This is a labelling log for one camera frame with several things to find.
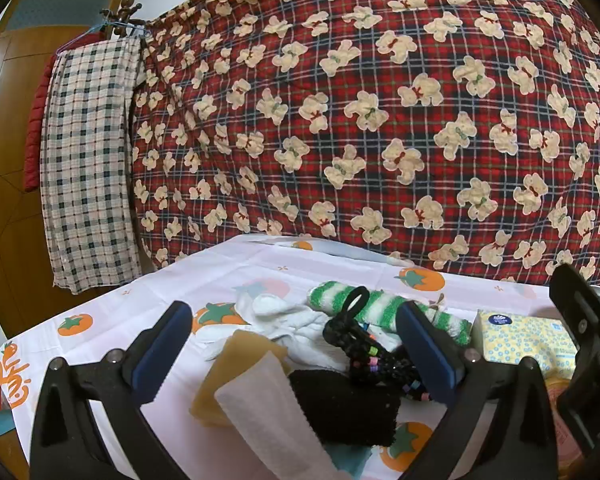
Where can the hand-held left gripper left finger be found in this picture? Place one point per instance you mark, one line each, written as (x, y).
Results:
(167, 347)

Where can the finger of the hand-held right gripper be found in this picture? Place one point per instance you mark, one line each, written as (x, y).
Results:
(587, 330)

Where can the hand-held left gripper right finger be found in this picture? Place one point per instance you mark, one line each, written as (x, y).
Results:
(425, 350)

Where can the green white striped sock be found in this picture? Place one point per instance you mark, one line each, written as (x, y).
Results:
(375, 305)

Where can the tan cloth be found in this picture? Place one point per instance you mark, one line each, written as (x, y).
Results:
(240, 355)

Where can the black cloth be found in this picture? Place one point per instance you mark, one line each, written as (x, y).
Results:
(340, 405)

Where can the white cloth strip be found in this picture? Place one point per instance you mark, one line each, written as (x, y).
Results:
(265, 410)

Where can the persimmon print tablecloth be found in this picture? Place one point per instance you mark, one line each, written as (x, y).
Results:
(155, 285)

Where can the yellow dotted tissue pack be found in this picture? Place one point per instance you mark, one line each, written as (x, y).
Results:
(520, 340)

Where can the wooden door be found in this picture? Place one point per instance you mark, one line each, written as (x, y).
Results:
(10, 240)

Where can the green checked hanging cloth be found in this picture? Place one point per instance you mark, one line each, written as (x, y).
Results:
(90, 160)

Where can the red plaid bear blanket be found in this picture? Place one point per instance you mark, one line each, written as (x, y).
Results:
(380, 110)

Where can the red quilted garment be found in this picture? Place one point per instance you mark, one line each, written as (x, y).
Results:
(35, 135)

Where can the wooden coat rack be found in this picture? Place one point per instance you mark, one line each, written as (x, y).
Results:
(128, 10)

